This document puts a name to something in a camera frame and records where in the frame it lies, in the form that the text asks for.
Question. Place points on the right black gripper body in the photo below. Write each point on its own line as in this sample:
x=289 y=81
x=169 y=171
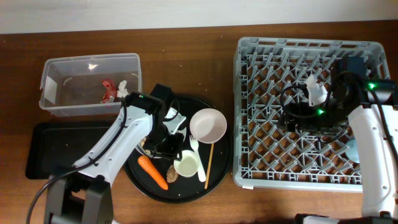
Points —
x=308 y=117

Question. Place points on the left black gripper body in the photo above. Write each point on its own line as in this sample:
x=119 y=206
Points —
x=168 y=145

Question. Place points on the white paper cup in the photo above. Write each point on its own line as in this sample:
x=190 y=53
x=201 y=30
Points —
x=187 y=164

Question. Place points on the pink bowl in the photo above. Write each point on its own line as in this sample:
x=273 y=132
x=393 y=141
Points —
x=208 y=125

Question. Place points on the blue cup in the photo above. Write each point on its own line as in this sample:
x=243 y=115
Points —
x=352 y=151

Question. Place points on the red snack wrapper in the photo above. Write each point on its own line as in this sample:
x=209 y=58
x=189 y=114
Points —
x=110 y=92

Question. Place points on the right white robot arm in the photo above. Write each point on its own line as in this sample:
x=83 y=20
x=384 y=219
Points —
x=369 y=106

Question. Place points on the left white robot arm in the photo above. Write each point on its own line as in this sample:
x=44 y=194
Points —
x=83 y=194

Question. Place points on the grey dishwasher rack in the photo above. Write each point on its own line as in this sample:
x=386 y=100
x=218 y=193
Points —
x=265 y=72

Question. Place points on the orange carrot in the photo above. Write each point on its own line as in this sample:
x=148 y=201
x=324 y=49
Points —
x=148 y=166

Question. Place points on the grey plate with rice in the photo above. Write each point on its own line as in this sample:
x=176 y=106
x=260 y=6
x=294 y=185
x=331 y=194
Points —
x=139 y=147

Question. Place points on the white plastic fork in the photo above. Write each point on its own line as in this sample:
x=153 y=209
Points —
x=195 y=145

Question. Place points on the brown walnut shell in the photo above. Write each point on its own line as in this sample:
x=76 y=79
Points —
x=171 y=175

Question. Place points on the round black tray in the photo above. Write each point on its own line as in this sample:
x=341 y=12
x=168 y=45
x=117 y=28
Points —
x=184 y=189

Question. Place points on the wooden chopstick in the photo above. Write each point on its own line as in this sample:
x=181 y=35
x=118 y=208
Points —
x=209 y=166

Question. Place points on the crumpled white tissue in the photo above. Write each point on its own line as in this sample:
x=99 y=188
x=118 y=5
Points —
x=122 y=90

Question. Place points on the clear plastic bin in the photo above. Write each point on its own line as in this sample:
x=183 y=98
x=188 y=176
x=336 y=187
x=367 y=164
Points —
x=73 y=86

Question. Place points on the black rectangular tray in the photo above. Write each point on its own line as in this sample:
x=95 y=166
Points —
x=55 y=145

